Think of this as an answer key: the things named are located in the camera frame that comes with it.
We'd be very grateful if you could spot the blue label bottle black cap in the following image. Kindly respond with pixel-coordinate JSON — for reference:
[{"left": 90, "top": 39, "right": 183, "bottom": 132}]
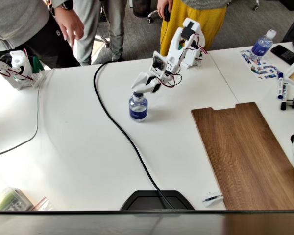
[{"left": 128, "top": 92, "right": 149, "bottom": 123}]

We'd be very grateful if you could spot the small black handheld device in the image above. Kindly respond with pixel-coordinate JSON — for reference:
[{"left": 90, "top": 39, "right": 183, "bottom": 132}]
[{"left": 162, "top": 4, "right": 172, "bottom": 22}]

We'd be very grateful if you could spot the blue label bottle white cap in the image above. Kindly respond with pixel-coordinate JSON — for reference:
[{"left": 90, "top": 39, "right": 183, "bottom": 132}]
[{"left": 250, "top": 29, "right": 278, "bottom": 65}]

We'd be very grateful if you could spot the yellow skirt person's hand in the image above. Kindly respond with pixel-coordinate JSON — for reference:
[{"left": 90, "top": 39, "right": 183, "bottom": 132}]
[{"left": 157, "top": 0, "right": 173, "bottom": 19}]

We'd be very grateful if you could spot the hoodie person's bare hand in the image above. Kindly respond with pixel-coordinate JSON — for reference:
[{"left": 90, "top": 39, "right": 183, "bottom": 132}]
[{"left": 54, "top": 7, "right": 85, "bottom": 48}]

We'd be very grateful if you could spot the person in gray trousers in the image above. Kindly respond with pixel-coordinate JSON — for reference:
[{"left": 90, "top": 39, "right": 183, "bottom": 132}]
[{"left": 73, "top": 0, "right": 128, "bottom": 66}]

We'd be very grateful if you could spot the black office chair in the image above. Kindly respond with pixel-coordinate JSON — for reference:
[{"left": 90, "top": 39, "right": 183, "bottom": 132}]
[{"left": 132, "top": 0, "right": 164, "bottom": 24}]

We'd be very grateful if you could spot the person in yellow skirt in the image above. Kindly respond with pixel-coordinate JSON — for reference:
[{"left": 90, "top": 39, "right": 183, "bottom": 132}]
[{"left": 160, "top": 0, "right": 232, "bottom": 57}]

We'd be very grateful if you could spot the colourful sticker sheet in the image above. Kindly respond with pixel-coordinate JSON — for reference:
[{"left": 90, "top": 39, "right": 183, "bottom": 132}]
[{"left": 239, "top": 48, "right": 281, "bottom": 82}]

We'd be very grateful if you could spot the green table clamp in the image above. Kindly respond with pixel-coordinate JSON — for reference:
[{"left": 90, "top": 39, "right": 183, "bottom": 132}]
[{"left": 32, "top": 55, "right": 44, "bottom": 73}]

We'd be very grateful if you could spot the brown wooden board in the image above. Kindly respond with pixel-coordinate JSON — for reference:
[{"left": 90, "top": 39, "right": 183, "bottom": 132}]
[{"left": 191, "top": 101, "right": 294, "bottom": 211}]

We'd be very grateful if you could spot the black computer monitor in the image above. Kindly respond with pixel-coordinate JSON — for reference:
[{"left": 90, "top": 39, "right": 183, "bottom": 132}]
[{"left": 0, "top": 190, "right": 294, "bottom": 235}]

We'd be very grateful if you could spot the blue whiteboard marker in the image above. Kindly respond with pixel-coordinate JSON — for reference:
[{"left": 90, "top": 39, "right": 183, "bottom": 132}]
[{"left": 277, "top": 71, "right": 285, "bottom": 100}]

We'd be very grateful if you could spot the office chair caster base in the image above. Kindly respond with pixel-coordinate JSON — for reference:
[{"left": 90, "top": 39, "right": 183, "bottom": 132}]
[{"left": 227, "top": 0, "right": 261, "bottom": 11}]

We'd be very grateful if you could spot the black whiteboard marker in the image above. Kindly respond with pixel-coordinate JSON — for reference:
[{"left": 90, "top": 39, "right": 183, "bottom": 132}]
[{"left": 280, "top": 82, "right": 290, "bottom": 111}]

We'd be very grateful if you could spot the black smartphone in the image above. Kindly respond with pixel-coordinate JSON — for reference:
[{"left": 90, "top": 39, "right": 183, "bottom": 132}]
[{"left": 270, "top": 44, "right": 294, "bottom": 66}]

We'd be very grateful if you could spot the small white plastic part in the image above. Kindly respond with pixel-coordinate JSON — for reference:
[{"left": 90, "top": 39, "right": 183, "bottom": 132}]
[{"left": 201, "top": 191, "right": 224, "bottom": 208}]

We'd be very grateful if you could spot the person in gray hoodie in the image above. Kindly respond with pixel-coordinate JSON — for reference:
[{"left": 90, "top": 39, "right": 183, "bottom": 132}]
[{"left": 0, "top": 0, "right": 81, "bottom": 69}]

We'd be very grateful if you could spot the clear zip bag red strip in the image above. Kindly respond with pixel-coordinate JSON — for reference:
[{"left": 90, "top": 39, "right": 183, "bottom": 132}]
[{"left": 30, "top": 196, "right": 56, "bottom": 212}]

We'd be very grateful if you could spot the clear plastic parts box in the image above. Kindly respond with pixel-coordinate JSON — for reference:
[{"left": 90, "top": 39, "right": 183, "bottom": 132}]
[{"left": 0, "top": 187, "right": 34, "bottom": 212}]

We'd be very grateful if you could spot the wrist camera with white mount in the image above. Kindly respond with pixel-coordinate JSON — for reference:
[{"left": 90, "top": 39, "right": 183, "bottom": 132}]
[{"left": 149, "top": 50, "right": 168, "bottom": 74}]

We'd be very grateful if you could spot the thick black cable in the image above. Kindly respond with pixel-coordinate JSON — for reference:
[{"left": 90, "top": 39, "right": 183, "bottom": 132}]
[{"left": 93, "top": 60, "right": 174, "bottom": 211}]

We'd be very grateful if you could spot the thin gray cable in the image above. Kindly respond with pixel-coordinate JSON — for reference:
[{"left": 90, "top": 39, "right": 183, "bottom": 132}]
[{"left": 0, "top": 70, "right": 44, "bottom": 159}]

